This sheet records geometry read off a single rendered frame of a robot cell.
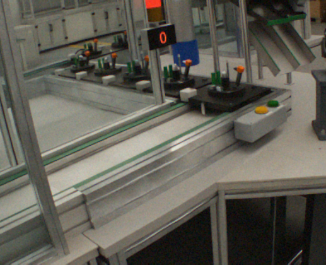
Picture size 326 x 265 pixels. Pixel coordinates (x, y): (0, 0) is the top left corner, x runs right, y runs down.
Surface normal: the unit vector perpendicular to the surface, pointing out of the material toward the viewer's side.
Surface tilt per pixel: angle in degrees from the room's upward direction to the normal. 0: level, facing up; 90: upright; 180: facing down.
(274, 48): 45
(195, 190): 0
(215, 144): 90
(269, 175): 0
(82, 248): 0
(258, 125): 90
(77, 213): 90
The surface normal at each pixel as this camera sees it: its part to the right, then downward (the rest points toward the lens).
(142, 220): -0.12, -0.92
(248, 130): -0.72, 0.34
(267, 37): 0.29, -0.47
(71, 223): 0.68, 0.20
